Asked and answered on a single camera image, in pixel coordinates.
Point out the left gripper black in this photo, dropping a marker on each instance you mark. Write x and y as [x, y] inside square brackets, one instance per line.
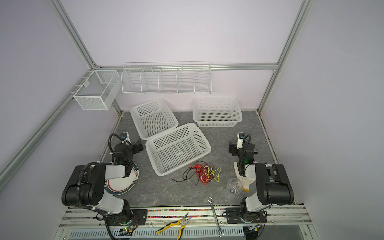
[137, 147]

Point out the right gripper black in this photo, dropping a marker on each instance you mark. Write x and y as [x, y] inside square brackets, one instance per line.
[235, 148]

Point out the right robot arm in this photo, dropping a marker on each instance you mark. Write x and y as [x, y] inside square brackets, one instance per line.
[272, 184]

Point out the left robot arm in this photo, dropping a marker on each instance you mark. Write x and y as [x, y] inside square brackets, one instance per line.
[97, 186]

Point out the white basket centre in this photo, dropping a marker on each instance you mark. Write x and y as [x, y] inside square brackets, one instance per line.
[177, 148]

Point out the white basket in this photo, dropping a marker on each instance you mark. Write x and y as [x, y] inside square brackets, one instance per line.
[152, 118]
[177, 148]
[210, 112]

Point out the white basket back left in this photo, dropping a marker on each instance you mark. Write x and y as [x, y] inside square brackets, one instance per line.
[152, 118]

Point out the white work glove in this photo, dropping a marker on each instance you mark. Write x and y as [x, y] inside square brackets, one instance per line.
[245, 181]

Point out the clear plastic cup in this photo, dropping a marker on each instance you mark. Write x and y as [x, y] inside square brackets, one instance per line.
[234, 186]

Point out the round plate green rim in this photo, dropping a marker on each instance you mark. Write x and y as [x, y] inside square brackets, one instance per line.
[121, 186]

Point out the white basket back right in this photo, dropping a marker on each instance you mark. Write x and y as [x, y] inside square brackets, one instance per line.
[210, 112]

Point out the silver wrench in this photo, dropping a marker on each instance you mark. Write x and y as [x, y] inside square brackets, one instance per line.
[220, 232]

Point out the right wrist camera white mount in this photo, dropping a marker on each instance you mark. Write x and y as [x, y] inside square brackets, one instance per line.
[241, 136]

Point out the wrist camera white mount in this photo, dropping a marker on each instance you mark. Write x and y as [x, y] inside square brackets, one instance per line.
[241, 136]
[125, 138]

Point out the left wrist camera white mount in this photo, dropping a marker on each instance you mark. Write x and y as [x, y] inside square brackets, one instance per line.
[125, 138]

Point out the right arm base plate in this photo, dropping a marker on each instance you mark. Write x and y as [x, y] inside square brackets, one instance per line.
[239, 216]

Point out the white mesh wall box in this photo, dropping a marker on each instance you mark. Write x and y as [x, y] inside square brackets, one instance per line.
[99, 90]

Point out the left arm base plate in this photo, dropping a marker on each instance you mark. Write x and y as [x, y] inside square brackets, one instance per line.
[138, 217]

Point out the white wire wall rack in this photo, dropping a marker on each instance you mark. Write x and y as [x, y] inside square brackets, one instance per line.
[167, 78]

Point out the yellow handled pliers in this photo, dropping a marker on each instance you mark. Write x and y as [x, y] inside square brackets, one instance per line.
[182, 223]

